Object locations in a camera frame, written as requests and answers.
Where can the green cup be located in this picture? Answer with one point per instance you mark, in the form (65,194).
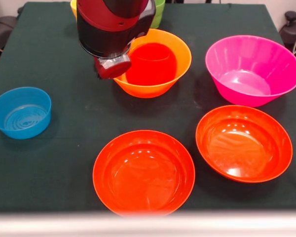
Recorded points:
(159,14)

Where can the blue bowl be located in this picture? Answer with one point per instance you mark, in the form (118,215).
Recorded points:
(22,118)

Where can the small red bowl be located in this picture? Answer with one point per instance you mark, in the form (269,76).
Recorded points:
(150,71)

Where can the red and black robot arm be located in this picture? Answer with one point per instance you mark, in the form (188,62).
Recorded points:
(108,24)

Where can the large pink bowl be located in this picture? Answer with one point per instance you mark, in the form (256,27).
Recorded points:
(249,81)

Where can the dark green table cloth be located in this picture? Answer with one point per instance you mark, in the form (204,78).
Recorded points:
(39,61)

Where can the large orange bowl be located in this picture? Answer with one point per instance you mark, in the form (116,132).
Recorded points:
(182,56)

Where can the large red bowl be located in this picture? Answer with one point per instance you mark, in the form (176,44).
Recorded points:
(143,177)
(241,148)

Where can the yellow cup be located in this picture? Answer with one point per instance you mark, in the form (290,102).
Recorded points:
(73,8)

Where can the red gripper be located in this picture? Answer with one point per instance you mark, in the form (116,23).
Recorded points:
(114,70)

